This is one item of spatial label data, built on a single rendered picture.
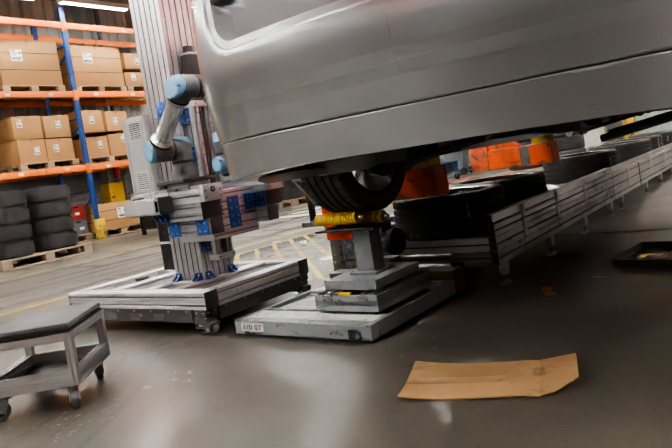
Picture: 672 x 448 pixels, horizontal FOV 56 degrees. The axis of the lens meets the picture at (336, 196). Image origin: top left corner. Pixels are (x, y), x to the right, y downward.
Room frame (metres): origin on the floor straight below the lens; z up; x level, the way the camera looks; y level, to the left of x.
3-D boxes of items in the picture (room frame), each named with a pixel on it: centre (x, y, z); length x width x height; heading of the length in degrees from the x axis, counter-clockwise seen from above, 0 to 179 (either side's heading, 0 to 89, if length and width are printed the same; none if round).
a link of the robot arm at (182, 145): (3.46, 0.80, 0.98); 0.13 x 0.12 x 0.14; 136
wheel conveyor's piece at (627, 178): (5.89, -2.24, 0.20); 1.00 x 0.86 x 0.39; 143
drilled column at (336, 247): (3.98, 0.02, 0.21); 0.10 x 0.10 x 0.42; 53
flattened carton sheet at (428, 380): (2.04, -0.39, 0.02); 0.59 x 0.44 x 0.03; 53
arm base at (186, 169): (3.47, 0.79, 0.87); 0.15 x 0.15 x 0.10
